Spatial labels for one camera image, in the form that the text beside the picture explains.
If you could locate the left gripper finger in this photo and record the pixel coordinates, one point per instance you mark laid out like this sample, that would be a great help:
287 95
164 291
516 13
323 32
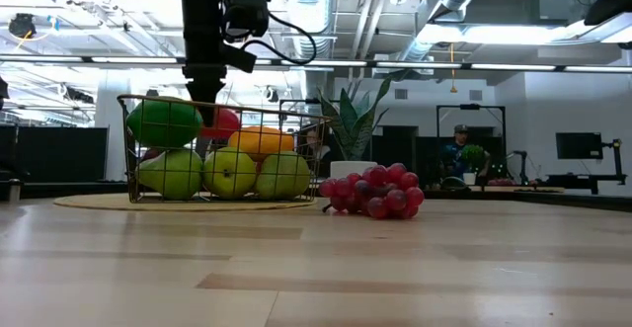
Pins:
206 100

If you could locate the red-orange mango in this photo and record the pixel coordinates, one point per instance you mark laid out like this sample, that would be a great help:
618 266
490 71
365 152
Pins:
227 124

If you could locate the green lime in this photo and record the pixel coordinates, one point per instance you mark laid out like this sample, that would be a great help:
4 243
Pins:
163 124

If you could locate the yellow-orange mango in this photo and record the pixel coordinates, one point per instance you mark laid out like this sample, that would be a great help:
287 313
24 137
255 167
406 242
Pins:
261 141

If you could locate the yellow-green apple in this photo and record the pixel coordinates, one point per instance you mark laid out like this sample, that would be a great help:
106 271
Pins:
229 174

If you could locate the dark red apple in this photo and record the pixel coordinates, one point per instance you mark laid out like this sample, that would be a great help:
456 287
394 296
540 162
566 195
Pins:
149 155

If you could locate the green pear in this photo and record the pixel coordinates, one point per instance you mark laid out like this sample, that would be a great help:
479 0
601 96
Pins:
170 176

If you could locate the black background robot arm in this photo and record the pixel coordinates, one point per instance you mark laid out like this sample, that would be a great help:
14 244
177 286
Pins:
523 169

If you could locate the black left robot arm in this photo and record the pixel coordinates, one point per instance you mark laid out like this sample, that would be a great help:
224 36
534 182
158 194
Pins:
247 11

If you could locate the person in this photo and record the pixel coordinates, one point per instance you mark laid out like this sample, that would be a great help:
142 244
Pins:
313 141
456 154

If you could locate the green snake plant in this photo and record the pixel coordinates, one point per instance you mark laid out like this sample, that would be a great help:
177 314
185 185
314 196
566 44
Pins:
353 129

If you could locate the black monitor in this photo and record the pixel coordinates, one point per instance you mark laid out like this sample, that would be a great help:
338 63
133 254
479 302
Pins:
577 145

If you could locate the round tan mat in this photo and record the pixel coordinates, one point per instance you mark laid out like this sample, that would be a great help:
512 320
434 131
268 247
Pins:
89 202

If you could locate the black partition panel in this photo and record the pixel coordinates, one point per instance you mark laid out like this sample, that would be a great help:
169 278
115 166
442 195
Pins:
59 154

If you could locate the white plant pot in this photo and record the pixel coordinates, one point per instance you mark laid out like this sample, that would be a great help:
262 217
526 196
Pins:
350 169

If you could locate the black ceiling device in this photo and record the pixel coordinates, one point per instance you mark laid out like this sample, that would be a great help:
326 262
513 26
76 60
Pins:
22 24

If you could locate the long ceiling light strip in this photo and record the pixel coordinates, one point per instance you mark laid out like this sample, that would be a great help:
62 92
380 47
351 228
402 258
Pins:
395 64

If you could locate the red grape bunch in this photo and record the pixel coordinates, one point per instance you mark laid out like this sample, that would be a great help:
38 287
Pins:
380 193

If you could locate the grey cup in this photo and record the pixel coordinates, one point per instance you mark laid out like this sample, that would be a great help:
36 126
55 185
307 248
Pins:
15 191

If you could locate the small bushy green plant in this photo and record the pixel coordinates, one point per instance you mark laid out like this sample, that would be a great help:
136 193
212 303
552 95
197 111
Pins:
474 158

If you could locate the small white pot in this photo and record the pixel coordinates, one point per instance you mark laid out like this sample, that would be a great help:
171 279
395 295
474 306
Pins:
469 179

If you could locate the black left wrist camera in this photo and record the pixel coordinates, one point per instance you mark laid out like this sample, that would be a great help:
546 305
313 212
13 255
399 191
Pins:
239 57

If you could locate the wide silver ventilation duct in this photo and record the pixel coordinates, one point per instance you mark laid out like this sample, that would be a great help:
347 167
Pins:
308 6

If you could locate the grey wall vent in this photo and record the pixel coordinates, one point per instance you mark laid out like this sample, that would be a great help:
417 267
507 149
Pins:
401 94
475 95

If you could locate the black metal rig frame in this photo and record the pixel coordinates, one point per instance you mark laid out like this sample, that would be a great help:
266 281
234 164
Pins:
469 106

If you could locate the black metal table frame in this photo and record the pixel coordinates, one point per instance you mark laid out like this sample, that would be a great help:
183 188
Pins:
592 202

